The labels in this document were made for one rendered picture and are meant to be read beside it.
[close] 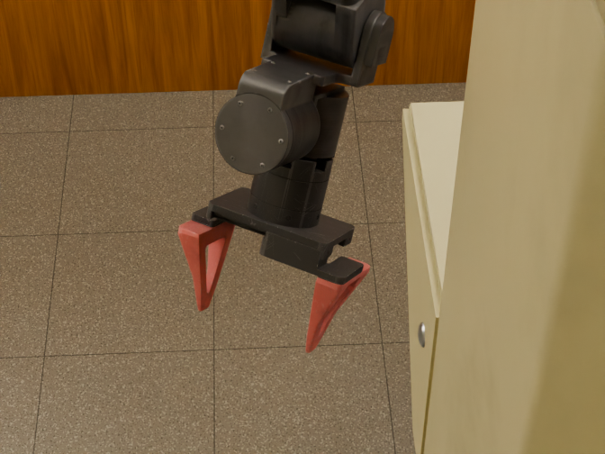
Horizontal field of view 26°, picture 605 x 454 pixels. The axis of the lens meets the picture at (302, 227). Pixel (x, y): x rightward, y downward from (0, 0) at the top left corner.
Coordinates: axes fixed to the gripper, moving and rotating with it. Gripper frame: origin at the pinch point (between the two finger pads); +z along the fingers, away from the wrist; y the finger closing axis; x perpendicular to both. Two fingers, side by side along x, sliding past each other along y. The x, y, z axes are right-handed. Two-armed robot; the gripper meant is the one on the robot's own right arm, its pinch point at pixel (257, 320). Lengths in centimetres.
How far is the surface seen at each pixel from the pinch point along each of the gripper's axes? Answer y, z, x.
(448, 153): 22, -29, -43
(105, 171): -91, 42, 138
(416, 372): 23, -20, -45
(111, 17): -101, 13, 147
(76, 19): -108, 15, 144
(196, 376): -48, 61, 105
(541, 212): 29, -33, -64
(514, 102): 28, -35, -62
